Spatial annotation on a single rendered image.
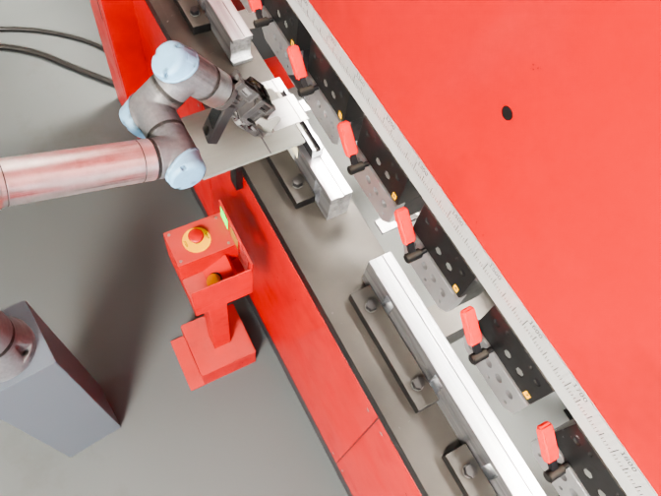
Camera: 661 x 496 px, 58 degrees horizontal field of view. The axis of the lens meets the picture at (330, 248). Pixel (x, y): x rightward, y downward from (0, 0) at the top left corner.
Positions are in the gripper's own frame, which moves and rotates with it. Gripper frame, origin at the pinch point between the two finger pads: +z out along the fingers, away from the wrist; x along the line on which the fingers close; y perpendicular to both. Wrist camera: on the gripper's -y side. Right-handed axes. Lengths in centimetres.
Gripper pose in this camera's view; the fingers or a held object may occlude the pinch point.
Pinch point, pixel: (268, 130)
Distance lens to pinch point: 140.9
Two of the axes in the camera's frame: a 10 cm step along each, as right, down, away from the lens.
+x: -4.0, -8.4, 3.8
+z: 4.7, 1.6, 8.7
